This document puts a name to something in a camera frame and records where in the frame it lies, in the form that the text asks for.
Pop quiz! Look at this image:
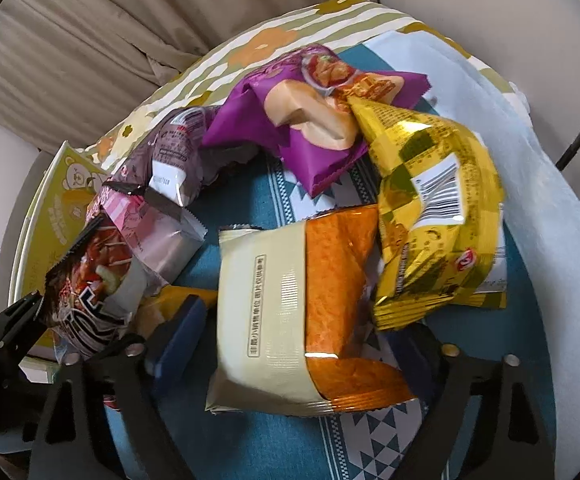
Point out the dark red Tatre chips bag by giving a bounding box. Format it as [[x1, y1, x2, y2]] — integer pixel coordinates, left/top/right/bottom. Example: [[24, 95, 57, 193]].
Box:
[[36, 212, 149, 360]]

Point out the cream orange cake packet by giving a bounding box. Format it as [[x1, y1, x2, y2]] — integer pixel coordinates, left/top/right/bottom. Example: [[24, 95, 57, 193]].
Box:
[[205, 205, 414, 417]]

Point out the green storage box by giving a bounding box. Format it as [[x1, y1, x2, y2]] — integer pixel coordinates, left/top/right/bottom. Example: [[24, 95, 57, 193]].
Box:
[[7, 140, 111, 356]]

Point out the pink wafer snack bag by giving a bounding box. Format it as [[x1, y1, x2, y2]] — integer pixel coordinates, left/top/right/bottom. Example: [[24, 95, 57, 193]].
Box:
[[86, 185, 207, 284]]

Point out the yellow snack bag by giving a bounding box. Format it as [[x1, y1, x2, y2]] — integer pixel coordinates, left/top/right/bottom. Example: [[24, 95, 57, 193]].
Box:
[[348, 98, 507, 330]]

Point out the brown chocolate snack bag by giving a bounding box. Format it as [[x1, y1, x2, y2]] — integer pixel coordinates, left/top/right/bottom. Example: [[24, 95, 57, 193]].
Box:
[[105, 106, 258, 207]]

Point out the beige curtain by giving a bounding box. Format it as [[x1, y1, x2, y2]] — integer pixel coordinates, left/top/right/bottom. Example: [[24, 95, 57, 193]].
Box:
[[0, 0, 379, 156]]

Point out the purple bread snack bag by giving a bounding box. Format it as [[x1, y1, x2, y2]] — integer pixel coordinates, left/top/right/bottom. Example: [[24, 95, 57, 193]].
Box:
[[202, 44, 430, 197]]

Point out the floral striped quilt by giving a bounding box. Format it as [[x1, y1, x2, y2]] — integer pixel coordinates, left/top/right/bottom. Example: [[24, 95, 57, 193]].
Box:
[[81, 0, 530, 169]]

